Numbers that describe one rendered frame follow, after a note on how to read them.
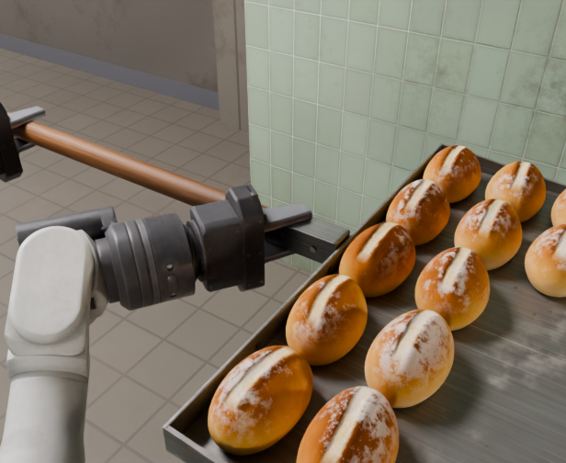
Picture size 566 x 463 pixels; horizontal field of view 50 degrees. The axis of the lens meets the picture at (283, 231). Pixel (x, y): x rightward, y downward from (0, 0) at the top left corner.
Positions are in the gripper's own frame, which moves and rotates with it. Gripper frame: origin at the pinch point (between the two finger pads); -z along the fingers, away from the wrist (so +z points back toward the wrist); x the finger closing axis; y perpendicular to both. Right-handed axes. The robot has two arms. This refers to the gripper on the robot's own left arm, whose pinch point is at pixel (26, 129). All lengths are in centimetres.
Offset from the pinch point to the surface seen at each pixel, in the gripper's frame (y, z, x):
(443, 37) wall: 1, -125, 16
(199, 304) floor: -61, -77, 121
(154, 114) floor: -213, -179, 120
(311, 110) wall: -42, -120, 49
